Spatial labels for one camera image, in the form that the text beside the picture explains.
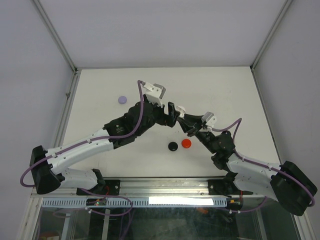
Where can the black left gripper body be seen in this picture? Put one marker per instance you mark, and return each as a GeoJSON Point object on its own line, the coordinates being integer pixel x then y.
{"type": "Point", "coordinates": [158, 115]}

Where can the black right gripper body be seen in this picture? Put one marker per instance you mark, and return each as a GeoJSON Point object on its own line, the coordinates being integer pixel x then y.
{"type": "Point", "coordinates": [199, 125]}

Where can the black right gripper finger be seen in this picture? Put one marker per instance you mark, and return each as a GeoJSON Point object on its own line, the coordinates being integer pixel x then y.
{"type": "Point", "coordinates": [187, 126]}
{"type": "Point", "coordinates": [193, 119]}

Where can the white round charging case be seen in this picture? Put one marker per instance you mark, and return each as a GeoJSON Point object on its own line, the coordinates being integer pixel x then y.
{"type": "Point", "coordinates": [181, 110]}

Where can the orange round charging case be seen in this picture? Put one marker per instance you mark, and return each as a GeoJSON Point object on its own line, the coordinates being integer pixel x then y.
{"type": "Point", "coordinates": [186, 143]}

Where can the black round charging case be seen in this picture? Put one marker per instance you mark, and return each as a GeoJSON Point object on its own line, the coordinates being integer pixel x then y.
{"type": "Point", "coordinates": [173, 146]}

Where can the lilac round charging case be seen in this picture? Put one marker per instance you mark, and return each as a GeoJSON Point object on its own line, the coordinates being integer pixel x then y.
{"type": "Point", "coordinates": [122, 100]}

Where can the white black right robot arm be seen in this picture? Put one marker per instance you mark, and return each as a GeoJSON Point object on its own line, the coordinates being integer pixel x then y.
{"type": "Point", "coordinates": [284, 183]}

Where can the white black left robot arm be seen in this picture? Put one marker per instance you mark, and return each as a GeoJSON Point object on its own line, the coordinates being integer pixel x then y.
{"type": "Point", "coordinates": [52, 167]}

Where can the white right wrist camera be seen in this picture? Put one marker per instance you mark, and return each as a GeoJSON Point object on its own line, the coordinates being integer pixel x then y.
{"type": "Point", "coordinates": [208, 121]}

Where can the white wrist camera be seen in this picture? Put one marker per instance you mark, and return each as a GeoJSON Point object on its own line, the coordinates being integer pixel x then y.
{"type": "Point", "coordinates": [208, 121]}
{"type": "Point", "coordinates": [154, 93]}

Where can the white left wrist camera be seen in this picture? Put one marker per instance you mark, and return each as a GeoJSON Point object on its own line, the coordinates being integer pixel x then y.
{"type": "Point", "coordinates": [154, 93]}

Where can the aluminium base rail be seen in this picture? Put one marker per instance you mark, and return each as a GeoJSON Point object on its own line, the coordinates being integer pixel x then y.
{"type": "Point", "coordinates": [164, 187]}

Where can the left aluminium frame post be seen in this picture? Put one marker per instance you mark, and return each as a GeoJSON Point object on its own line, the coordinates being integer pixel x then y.
{"type": "Point", "coordinates": [54, 34]}

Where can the white slotted cable duct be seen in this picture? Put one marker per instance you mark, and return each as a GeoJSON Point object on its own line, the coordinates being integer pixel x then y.
{"type": "Point", "coordinates": [143, 202]}

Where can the aluminium corner frame post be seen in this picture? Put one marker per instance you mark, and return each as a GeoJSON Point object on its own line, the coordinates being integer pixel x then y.
{"type": "Point", "coordinates": [272, 31]}

